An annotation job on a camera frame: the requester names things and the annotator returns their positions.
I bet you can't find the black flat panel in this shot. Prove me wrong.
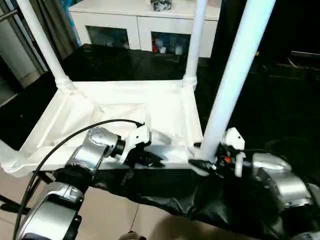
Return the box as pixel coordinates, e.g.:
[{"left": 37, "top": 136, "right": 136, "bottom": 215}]
[{"left": 291, "top": 51, "right": 320, "bottom": 60}]

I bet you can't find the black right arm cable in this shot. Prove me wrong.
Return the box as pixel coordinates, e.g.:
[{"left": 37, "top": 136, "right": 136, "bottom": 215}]
[{"left": 239, "top": 147, "right": 320, "bottom": 186}]

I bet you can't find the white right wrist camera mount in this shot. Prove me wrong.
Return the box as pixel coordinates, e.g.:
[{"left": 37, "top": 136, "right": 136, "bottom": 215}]
[{"left": 222, "top": 127, "right": 246, "bottom": 178}]

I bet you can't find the black metal table frame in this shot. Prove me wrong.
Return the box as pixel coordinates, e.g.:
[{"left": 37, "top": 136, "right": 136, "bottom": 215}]
[{"left": 0, "top": 172, "right": 55, "bottom": 213}]

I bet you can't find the white cabinet with glass doors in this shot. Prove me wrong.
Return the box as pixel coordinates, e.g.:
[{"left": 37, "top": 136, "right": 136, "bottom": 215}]
[{"left": 68, "top": 0, "right": 222, "bottom": 59}]

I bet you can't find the white plastic table top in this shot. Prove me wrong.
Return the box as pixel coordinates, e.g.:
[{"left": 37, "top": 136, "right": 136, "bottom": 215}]
[{"left": 1, "top": 79, "right": 212, "bottom": 179}]

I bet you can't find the dark metallic object on cabinet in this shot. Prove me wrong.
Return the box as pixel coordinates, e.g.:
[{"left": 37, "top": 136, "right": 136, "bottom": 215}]
[{"left": 149, "top": 0, "right": 173, "bottom": 11}]

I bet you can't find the black work mat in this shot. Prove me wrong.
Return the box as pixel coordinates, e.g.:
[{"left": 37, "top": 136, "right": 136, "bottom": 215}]
[{"left": 0, "top": 42, "right": 320, "bottom": 240}]

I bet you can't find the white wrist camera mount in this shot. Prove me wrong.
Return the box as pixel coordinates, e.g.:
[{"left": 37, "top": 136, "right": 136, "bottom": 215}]
[
  {"left": 119, "top": 123, "right": 152, "bottom": 165},
  {"left": 222, "top": 127, "right": 246, "bottom": 178}
]

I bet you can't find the white plastic table leg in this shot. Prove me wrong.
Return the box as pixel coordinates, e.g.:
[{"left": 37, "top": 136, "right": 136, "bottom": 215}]
[
  {"left": 16, "top": 0, "right": 76, "bottom": 93},
  {"left": 199, "top": 0, "right": 277, "bottom": 162},
  {"left": 0, "top": 139, "right": 22, "bottom": 173},
  {"left": 181, "top": 0, "right": 208, "bottom": 89}
]

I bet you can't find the grey brown curtain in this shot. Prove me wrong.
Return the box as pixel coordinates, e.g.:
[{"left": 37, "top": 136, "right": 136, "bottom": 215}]
[{"left": 37, "top": 0, "right": 81, "bottom": 60}]

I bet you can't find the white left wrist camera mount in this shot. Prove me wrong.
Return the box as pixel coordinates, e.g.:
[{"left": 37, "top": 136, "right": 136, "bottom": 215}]
[{"left": 119, "top": 123, "right": 152, "bottom": 165}]

